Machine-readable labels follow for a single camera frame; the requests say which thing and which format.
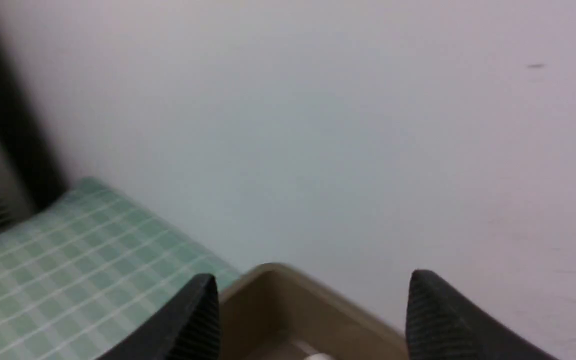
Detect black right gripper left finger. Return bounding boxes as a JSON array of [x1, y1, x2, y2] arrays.
[[98, 273, 221, 360]]

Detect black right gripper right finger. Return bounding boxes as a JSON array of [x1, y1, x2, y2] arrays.
[[406, 269, 555, 360]]

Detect white ping-pong ball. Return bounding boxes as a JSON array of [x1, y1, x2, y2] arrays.
[[302, 352, 335, 360]]

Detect brown plastic bin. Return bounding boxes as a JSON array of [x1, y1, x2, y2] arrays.
[[219, 263, 409, 360]]

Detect green checkered tablecloth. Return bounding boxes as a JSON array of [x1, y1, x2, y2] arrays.
[[0, 178, 240, 360]]

